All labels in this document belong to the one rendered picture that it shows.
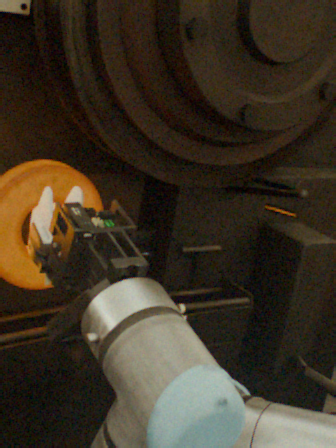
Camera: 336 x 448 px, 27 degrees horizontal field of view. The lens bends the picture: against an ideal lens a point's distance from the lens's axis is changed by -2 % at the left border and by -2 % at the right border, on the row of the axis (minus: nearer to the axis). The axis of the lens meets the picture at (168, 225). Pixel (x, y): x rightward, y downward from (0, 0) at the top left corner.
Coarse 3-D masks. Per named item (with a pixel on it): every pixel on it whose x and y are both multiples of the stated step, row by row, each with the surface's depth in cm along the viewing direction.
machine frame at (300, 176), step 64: (0, 64) 86; (0, 128) 89; (64, 128) 94; (128, 192) 96; (192, 192) 102; (320, 192) 116; (192, 256) 106; (256, 256) 113; (320, 320) 128; (256, 384) 125
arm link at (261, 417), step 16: (240, 384) 79; (256, 400) 73; (256, 416) 70; (272, 416) 70; (288, 416) 69; (304, 416) 69; (320, 416) 69; (256, 432) 69; (272, 432) 68; (288, 432) 68; (304, 432) 67; (320, 432) 67
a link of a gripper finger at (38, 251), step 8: (32, 224) 78; (32, 232) 78; (32, 240) 76; (40, 240) 76; (32, 248) 75; (40, 248) 75; (48, 248) 75; (32, 256) 75; (40, 256) 74; (48, 256) 75; (40, 264) 74; (48, 264) 74; (40, 272) 74; (48, 272) 74
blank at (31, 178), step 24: (24, 168) 80; (48, 168) 80; (72, 168) 82; (0, 192) 78; (24, 192) 79; (96, 192) 85; (0, 216) 78; (24, 216) 80; (0, 240) 79; (0, 264) 80; (24, 264) 82
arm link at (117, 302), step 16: (112, 288) 65; (128, 288) 64; (144, 288) 65; (160, 288) 67; (96, 304) 64; (112, 304) 64; (128, 304) 63; (144, 304) 63; (160, 304) 64; (96, 320) 64; (112, 320) 63; (96, 336) 64; (96, 352) 64
